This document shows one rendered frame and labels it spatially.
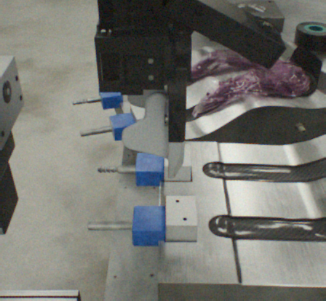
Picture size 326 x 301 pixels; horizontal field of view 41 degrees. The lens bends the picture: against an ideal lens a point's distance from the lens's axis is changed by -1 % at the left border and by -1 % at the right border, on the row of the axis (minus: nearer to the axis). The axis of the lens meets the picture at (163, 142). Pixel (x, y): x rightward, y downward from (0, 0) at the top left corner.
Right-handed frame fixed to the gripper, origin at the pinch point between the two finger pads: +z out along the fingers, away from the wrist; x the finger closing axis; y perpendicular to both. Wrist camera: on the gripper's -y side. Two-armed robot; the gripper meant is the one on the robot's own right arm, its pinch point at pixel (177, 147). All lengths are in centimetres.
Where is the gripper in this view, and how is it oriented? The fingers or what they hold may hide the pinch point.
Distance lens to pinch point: 46.7
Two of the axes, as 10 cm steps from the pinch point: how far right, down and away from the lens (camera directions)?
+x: 0.0, 5.9, -8.1
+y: -10.0, 0.0, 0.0
